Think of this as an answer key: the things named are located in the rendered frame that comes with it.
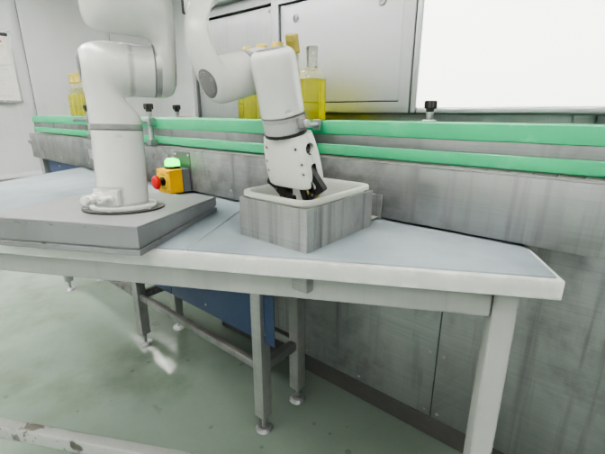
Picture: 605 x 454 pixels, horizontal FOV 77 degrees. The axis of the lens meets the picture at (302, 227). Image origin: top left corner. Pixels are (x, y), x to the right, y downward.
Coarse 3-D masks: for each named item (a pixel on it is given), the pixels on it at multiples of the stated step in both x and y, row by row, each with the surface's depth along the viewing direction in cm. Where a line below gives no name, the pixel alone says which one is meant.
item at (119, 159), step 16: (96, 144) 71; (112, 144) 71; (128, 144) 72; (96, 160) 72; (112, 160) 72; (128, 160) 73; (144, 160) 77; (96, 176) 73; (112, 176) 72; (128, 176) 73; (144, 176) 77; (96, 192) 72; (112, 192) 72; (128, 192) 74; (144, 192) 77; (96, 208) 73; (112, 208) 72; (128, 208) 73; (144, 208) 75
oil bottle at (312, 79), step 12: (300, 72) 96; (312, 72) 94; (312, 84) 94; (324, 84) 97; (312, 96) 95; (324, 96) 98; (312, 108) 96; (324, 108) 99; (312, 120) 97; (324, 120) 100
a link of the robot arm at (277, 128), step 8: (304, 112) 65; (264, 120) 63; (280, 120) 62; (288, 120) 62; (296, 120) 62; (304, 120) 62; (264, 128) 65; (272, 128) 63; (280, 128) 62; (288, 128) 62; (296, 128) 63; (304, 128) 64; (272, 136) 64; (280, 136) 63
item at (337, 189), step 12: (324, 180) 86; (336, 180) 84; (252, 192) 71; (264, 192) 77; (276, 192) 80; (324, 192) 86; (336, 192) 84; (348, 192) 72; (360, 192) 78; (288, 204) 67; (300, 204) 64; (312, 204) 65
